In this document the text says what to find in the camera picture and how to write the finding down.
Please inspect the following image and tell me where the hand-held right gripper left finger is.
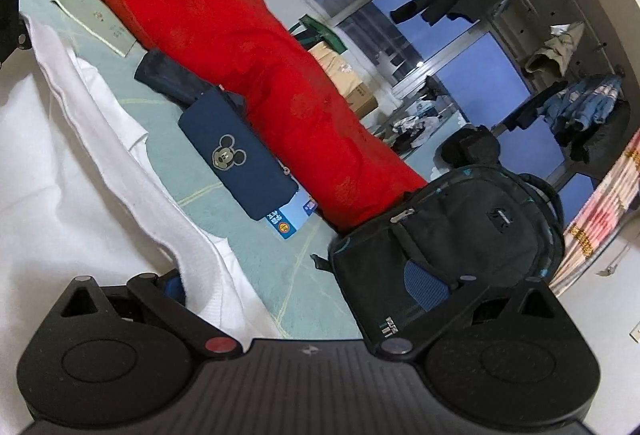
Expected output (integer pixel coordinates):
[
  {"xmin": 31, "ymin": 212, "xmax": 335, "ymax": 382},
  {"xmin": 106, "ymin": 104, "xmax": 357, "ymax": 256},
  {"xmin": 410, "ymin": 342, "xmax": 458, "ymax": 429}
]
[{"xmin": 62, "ymin": 269, "xmax": 246, "ymax": 358}]

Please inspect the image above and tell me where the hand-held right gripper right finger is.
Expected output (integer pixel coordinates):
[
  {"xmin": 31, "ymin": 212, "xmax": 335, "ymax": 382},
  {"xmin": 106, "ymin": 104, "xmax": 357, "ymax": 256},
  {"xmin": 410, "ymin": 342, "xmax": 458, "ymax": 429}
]
[{"xmin": 375, "ymin": 260, "xmax": 558, "ymax": 361}]

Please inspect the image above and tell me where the white printed long-sleeve shirt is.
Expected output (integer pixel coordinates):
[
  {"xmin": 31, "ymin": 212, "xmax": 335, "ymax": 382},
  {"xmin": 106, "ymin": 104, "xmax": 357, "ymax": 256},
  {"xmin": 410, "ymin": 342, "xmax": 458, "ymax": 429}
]
[{"xmin": 0, "ymin": 12, "xmax": 287, "ymax": 366}]

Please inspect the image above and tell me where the black backpack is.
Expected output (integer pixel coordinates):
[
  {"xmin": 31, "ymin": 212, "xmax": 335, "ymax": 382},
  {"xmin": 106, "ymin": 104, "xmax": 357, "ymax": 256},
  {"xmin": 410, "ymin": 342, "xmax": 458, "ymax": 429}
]
[{"xmin": 310, "ymin": 165, "xmax": 566, "ymax": 356}]

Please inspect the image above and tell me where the pale green booklet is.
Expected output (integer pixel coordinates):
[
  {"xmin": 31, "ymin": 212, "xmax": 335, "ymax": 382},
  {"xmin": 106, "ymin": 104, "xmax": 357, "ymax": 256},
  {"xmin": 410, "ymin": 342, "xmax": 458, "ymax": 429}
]
[{"xmin": 50, "ymin": 0, "xmax": 137, "ymax": 58}]

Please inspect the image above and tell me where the small blue box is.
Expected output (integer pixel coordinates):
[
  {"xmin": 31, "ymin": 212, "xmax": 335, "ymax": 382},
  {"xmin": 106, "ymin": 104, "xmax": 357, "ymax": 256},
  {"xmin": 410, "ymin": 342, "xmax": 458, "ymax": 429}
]
[{"xmin": 262, "ymin": 192, "xmax": 320, "ymax": 241}]

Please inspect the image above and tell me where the navy pencil case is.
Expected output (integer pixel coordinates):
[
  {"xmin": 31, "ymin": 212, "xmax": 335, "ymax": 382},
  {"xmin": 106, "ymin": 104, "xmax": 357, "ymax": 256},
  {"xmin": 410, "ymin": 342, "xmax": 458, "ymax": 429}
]
[{"xmin": 178, "ymin": 87, "xmax": 301, "ymax": 222}]

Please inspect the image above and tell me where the black hanging garment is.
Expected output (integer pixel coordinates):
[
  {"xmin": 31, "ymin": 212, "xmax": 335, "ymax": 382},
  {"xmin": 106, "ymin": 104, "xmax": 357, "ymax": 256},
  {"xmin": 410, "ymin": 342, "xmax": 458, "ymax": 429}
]
[{"xmin": 435, "ymin": 125, "xmax": 501, "ymax": 168}]

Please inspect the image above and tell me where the red quilt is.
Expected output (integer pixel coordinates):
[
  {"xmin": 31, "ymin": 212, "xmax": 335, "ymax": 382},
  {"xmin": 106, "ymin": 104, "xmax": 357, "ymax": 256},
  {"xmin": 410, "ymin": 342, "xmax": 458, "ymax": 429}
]
[{"xmin": 47, "ymin": 0, "xmax": 430, "ymax": 232}]

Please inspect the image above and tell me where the pink patterned curtain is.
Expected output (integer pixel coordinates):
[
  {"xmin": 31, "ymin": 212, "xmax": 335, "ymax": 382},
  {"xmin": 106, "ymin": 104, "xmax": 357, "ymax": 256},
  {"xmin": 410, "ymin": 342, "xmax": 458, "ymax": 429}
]
[{"xmin": 547, "ymin": 130, "xmax": 640, "ymax": 291}]

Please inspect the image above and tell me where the cardboard box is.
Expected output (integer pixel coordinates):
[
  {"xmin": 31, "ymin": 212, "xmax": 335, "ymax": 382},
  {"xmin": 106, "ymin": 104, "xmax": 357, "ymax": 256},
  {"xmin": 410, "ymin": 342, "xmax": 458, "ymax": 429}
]
[{"xmin": 307, "ymin": 41, "xmax": 379, "ymax": 118}]

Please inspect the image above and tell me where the window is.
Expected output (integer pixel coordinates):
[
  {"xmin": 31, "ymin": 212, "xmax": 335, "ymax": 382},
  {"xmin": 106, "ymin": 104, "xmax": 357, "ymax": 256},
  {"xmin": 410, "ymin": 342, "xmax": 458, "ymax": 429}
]
[{"xmin": 250, "ymin": 0, "xmax": 626, "ymax": 196}]

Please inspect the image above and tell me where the hanging dark jacket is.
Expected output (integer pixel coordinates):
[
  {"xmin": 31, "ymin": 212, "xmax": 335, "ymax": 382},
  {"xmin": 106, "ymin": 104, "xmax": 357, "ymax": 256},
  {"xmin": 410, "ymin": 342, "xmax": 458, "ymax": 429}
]
[{"xmin": 570, "ymin": 105, "xmax": 632, "ymax": 163}]

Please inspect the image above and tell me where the green stool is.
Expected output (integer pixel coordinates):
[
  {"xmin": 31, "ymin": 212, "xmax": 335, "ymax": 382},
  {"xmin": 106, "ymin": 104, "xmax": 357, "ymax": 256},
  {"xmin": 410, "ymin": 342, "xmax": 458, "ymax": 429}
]
[{"xmin": 290, "ymin": 14, "xmax": 348, "ymax": 56}]

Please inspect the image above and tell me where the hanging denim jacket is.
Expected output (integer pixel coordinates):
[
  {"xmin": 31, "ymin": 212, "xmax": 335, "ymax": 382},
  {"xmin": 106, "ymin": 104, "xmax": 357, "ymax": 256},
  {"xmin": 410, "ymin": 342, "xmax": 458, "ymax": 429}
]
[{"xmin": 542, "ymin": 74, "xmax": 623, "ymax": 133}]

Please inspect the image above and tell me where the hanging beige jacket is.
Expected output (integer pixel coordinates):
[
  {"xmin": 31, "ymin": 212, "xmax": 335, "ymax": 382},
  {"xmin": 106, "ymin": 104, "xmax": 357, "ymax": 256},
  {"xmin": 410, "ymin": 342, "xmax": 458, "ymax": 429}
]
[{"xmin": 524, "ymin": 22, "xmax": 586, "ymax": 76}]

